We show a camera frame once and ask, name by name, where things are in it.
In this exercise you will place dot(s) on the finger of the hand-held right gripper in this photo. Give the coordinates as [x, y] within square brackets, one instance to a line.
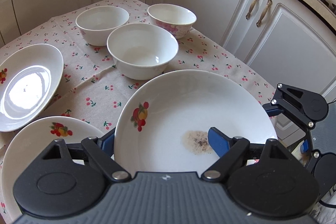
[273, 109]
[304, 147]

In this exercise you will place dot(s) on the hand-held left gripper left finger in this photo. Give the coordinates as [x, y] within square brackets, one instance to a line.
[107, 144]

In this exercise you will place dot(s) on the white fruit-print plate with stain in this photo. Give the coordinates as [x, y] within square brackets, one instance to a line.
[183, 108]

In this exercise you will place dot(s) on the plain white bowl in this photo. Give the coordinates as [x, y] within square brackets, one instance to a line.
[141, 56]
[102, 24]

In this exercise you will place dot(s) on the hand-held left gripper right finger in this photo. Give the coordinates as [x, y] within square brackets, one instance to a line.
[218, 141]

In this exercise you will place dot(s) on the white bowl with pink flowers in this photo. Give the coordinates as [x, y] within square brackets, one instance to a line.
[170, 15]

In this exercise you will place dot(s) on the cherry print tablecloth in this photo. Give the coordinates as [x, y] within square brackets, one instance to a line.
[78, 56]

